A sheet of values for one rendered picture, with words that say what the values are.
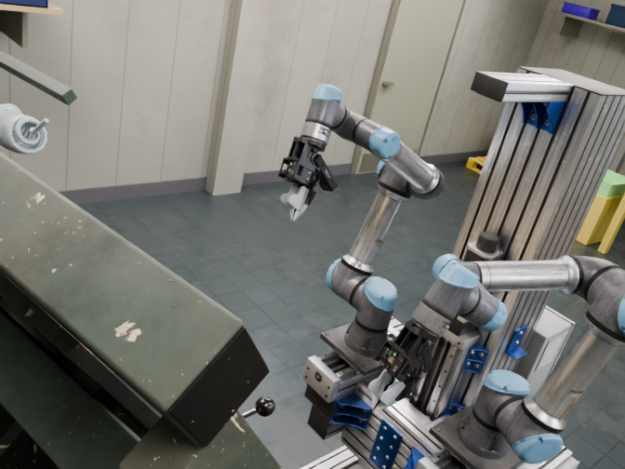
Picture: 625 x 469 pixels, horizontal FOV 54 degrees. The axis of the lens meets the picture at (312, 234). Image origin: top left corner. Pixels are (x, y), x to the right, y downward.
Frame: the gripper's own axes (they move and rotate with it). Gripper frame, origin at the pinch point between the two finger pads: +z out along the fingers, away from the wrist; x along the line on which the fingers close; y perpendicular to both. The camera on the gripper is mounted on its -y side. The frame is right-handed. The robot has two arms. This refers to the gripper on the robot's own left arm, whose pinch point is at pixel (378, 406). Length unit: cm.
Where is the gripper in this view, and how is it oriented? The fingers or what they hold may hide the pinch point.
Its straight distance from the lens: 138.6
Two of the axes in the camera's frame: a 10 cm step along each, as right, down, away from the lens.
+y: -5.7, -3.0, -7.6
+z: -5.4, 8.4, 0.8
